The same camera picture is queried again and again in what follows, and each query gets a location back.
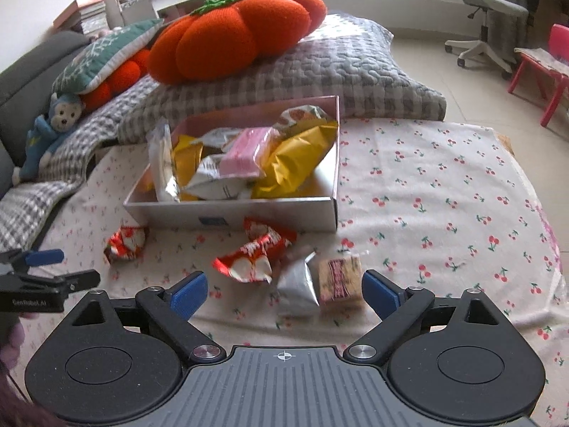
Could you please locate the clear rice cracker packet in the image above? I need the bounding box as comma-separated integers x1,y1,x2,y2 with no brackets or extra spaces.
147,118,179,202

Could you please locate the pink snack packet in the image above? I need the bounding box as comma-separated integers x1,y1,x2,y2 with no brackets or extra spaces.
219,126,282,179

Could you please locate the person's left hand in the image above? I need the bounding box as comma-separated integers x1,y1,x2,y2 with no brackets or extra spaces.
1,313,38,372

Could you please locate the grey checked blanket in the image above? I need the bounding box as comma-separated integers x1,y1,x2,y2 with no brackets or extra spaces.
1,75,158,251

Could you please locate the brown cake snack packet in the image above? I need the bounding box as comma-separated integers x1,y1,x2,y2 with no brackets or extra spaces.
318,255,363,307

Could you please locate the red triangular snack packet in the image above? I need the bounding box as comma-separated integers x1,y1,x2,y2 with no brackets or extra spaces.
103,226,149,263

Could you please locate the silver foil snack packet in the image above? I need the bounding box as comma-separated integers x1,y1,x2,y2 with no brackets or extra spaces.
276,248,320,318

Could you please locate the cherry print tablecloth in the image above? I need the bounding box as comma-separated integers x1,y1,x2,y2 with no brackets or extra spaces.
12,116,569,427

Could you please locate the red crumpled snack packet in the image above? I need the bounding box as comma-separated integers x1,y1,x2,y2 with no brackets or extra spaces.
212,217,298,283

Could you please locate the white nut snack packet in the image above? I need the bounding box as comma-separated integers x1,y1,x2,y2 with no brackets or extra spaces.
181,154,260,201

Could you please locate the blue monkey plush toy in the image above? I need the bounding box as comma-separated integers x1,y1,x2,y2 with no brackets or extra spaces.
12,93,84,186

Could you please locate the silver cardboard snack box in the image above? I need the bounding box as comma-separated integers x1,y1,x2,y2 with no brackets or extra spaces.
123,95,341,232

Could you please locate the yellow snack bag left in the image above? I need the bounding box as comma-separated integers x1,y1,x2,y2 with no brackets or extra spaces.
172,134,203,201

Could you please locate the yellow snack bag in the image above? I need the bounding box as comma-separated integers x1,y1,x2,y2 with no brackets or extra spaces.
251,121,339,199
172,134,203,201

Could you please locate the dark grey sofa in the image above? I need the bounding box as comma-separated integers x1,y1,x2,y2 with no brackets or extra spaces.
0,31,90,194

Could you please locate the yellow snack bag right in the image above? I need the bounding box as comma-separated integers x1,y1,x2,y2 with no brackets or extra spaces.
251,121,339,199

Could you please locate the orange caterpillar plush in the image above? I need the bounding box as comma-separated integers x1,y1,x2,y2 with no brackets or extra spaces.
80,48,150,114

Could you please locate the white grey snack packet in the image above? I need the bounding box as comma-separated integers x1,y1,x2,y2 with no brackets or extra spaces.
273,104,332,137

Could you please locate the green snowflake pillow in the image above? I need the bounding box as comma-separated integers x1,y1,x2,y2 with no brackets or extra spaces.
52,19,164,95

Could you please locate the stack of books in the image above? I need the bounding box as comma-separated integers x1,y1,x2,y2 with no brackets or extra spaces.
53,0,109,36

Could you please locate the grey checked pillow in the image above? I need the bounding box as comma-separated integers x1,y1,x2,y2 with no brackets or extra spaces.
118,12,447,144

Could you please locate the orange pumpkin plush cushion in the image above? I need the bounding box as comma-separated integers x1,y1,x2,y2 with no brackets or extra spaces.
147,0,327,85

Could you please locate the red child chair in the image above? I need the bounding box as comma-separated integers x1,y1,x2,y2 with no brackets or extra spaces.
507,24,568,127

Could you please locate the white office chair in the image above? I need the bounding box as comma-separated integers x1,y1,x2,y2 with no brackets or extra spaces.
445,0,527,79

